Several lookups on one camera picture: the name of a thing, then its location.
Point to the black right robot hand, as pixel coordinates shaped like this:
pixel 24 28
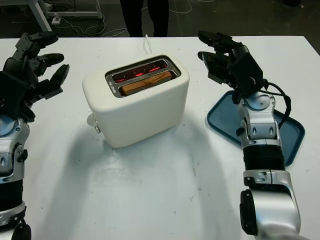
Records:
pixel 222 65

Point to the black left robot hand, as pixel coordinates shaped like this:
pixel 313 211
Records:
pixel 21 67

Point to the slice of toast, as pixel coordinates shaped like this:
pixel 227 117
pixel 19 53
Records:
pixel 145 85

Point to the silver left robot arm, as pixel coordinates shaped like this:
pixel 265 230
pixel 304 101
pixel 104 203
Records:
pixel 10 155

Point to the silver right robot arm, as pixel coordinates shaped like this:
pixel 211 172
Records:
pixel 262 125

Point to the white toaster lever knob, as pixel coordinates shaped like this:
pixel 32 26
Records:
pixel 91 121

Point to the person in black trousers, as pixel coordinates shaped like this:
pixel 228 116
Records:
pixel 140 17

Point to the cream white toaster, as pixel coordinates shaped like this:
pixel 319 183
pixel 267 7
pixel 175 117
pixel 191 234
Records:
pixel 140 120

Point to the blue plastic tray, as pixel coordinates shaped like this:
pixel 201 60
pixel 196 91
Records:
pixel 222 117

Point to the white power strip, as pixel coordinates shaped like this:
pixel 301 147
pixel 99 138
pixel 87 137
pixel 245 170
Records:
pixel 56 20

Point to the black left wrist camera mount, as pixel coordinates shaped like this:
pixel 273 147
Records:
pixel 11 87

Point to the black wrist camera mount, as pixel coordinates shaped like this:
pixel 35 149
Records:
pixel 11 87
pixel 247 70

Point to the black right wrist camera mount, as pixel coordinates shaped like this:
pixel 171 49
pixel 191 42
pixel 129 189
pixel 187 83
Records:
pixel 247 70

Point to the white metal frame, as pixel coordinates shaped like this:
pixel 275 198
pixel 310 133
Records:
pixel 41 15

